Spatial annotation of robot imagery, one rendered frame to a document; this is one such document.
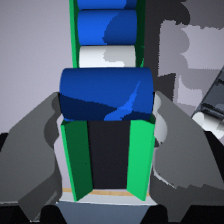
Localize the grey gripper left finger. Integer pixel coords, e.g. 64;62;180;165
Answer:
0;92;63;224

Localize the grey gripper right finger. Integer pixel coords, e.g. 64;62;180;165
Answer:
149;90;224;224

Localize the white cylinder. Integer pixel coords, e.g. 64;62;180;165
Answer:
79;45;136;67
192;112;224;139

